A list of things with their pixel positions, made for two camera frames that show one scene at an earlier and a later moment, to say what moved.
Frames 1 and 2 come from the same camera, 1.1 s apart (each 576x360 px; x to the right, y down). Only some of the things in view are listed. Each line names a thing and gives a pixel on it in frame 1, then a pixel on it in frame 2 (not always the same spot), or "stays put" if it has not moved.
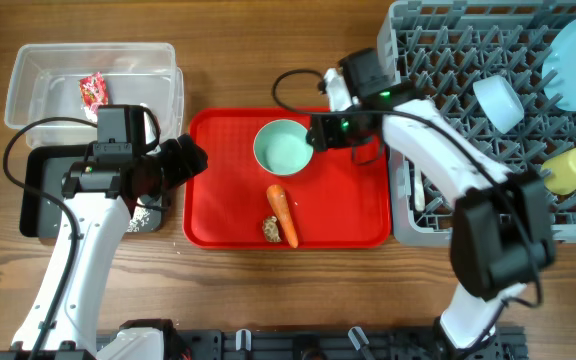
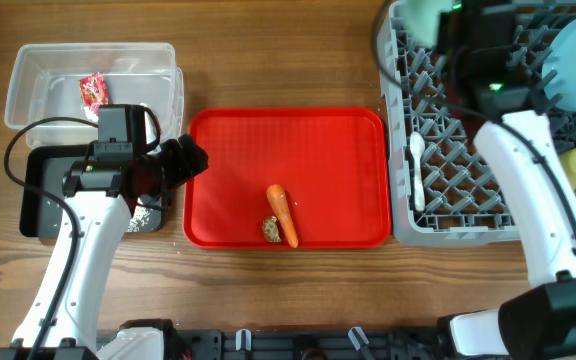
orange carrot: [278, 197] stays put
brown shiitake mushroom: [271, 231] stays put
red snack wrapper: [93, 92] stays put
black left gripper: [185, 165] stays put
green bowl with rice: [281, 147] -> [420, 19]
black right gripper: [319, 134] -> [450, 28]
